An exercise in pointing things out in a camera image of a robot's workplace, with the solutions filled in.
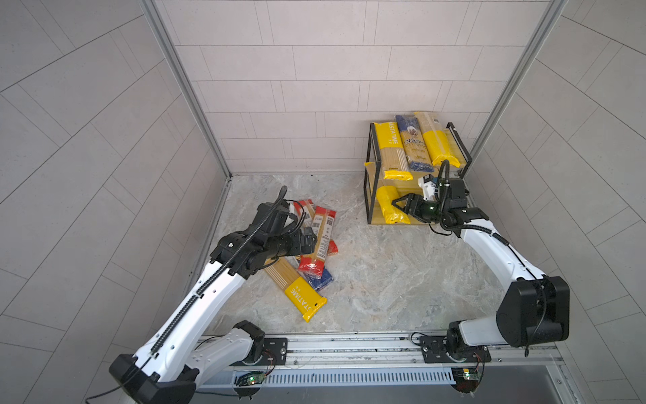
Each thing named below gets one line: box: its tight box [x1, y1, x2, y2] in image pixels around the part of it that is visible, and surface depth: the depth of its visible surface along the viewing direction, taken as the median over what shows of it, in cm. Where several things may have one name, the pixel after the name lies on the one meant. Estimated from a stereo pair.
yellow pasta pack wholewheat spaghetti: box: [373, 121, 414, 181], surface depth 77 cm
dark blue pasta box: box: [307, 267, 334, 292], surface depth 84 cm
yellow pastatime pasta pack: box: [264, 257, 329, 323], surface depth 82 cm
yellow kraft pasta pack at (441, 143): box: [413, 111, 466, 168], surface depth 80 cm
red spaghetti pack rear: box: [293, 198, 316, 224], surface depth 102 cm
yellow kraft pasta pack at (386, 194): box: [375, 185, 412, 225], surface depth 84 cm
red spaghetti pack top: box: [298, 205, 337, 280], surface depth 90 cm
